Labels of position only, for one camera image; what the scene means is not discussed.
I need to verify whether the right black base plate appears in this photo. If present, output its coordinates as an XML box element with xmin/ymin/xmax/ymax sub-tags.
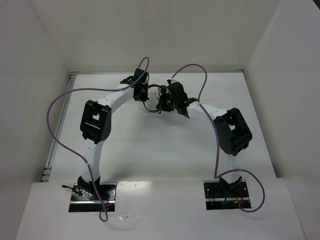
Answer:
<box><xmin>203</xmin><ymin>180</ymin><xmax>252</xmax><ymax>211</ymax></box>

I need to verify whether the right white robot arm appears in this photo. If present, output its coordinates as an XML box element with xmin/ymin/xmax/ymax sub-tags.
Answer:
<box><xmin>156</xmin><ymin>80</ymin><xmax>253</xmax><ymax>157</ymax></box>

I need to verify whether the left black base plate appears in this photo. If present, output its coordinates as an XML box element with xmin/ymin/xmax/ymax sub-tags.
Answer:
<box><xmin>68</xmin><ymin>183</ymin><xmax>117</xmax><ymax>213</ymax></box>

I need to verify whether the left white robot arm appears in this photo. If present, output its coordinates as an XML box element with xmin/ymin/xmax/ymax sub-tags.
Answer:
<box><xmin>77</xmin><ymin>68</ymin><xmax>149</xmax><ymax>199</ymax></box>

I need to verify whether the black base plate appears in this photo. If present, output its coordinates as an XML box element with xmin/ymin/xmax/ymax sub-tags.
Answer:
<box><xmin>68</xmin><ymin>183</ymin><xmax>117</xmax><ymax>213</ymax></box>
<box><xmin>203</xmin><ymin>180</ymin><xmax>252</xmax><ymax>211</ymax></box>

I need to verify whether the black on-ear headphones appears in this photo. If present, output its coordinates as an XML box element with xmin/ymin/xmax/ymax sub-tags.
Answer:
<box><xmin>142</xmin><ymin>84</ymin><xmax>173</xmax><ymax>114</ymax></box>

